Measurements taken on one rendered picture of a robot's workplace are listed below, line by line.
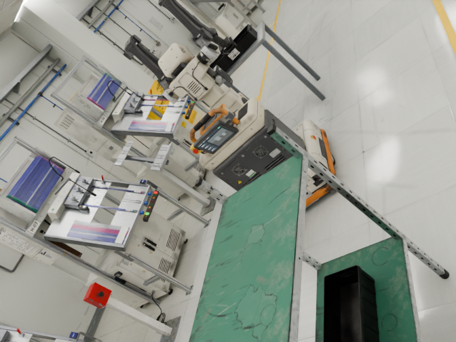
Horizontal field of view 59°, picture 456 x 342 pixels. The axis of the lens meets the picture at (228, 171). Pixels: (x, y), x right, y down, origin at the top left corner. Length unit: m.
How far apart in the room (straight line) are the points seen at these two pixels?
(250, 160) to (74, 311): 3.29
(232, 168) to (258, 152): 0.23
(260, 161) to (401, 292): 1.36
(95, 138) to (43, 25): 2.45
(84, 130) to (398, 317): 3.86
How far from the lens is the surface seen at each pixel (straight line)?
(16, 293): 5.13
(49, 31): 6.70
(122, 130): 4.52
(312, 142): 2.88
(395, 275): 1.73
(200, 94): 2.81
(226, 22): 7.47
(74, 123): 4.75
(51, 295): 5.23
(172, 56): 2.83
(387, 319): 1.68
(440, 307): 2.02
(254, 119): 2.50
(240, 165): 2.72
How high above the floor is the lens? 1.64
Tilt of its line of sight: 22 degrees down
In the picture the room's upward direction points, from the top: 53 degrees counter-clockwise
